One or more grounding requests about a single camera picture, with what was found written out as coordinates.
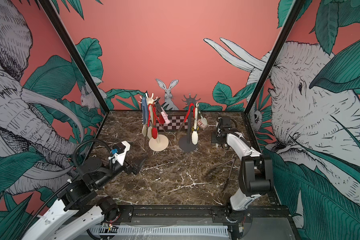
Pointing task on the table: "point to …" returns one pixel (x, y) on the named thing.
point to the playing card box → (202, 123)
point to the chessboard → (176, 122)
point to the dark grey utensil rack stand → (186, 144)
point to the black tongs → (230, 173)
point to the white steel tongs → (195, 135)
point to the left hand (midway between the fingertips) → (139, 148)
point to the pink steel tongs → (165, 116)
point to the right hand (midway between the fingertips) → (215, 134)
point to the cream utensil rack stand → (155, 144)
